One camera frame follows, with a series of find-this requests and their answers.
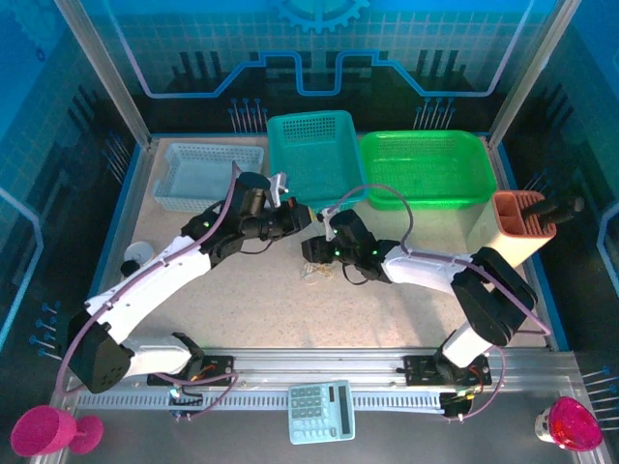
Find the aluminium extrusion rail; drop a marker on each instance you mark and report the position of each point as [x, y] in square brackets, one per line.
[314, 365]

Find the light blue calculator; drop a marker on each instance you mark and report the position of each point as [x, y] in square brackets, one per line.
[319, 411]

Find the small black knob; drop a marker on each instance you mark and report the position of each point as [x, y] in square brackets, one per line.
[129, 267]

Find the pale grey perforated basket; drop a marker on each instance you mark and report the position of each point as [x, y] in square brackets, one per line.
[193, 174]

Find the aluminium frame post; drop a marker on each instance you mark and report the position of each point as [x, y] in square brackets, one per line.
[106, 77]
[532, 67]

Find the teal plastic basket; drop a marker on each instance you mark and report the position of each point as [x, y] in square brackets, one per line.
[314, 154]

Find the green plastic basket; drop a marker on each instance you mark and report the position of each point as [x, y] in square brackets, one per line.
[425, 169]

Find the pink cup silver base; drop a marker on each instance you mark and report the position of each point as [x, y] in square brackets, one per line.
[575, 425]

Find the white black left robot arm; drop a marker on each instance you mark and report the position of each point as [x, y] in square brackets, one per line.
[145, 290]

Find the magenta goblet cup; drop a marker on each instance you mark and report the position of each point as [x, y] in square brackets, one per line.
[38, 430]

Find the beige utensil holder terracotta rim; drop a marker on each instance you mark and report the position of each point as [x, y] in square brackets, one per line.
[488, 232]

